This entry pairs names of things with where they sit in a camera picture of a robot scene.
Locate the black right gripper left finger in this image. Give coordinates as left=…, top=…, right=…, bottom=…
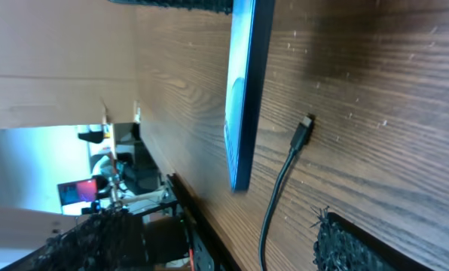
left=109, top=0, right=234, bottom=14

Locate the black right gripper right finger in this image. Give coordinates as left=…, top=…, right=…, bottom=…
left=313, top=208, right=428, bottom=271

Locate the blue Galaxy smartphone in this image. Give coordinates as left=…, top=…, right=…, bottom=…
left=224, top=0, right=275, bottom=193

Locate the black USB charging cable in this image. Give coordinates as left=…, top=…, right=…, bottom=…
left=258, top=114, right=316, bottom=271

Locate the background laptop with red screen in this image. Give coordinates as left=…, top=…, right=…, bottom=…
left=57, top=178, right=97, bottom=215

